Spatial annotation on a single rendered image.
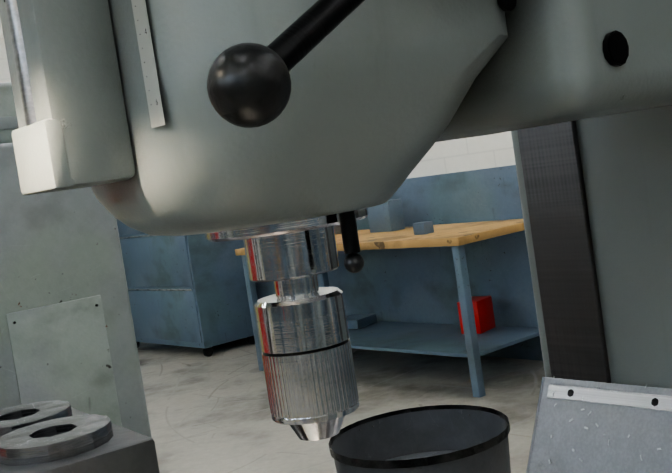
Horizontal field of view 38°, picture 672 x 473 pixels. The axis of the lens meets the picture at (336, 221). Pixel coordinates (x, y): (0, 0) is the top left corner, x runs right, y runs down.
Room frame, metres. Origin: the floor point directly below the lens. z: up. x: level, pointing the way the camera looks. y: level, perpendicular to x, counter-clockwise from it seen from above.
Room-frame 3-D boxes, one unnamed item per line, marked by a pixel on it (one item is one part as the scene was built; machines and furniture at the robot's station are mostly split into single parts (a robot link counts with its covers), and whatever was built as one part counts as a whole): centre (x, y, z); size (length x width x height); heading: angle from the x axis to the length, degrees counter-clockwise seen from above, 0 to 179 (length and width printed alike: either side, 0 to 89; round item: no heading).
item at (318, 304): (0.50, 0.03, 1.26); 0.05 x 0.05 x 0.01
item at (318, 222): (0.50, 0.03, 1.31); 0.09 x 0.09 x 0.01
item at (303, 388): (0.50, 0.03, 1.23); 0.05 x 0.05 x 0.06
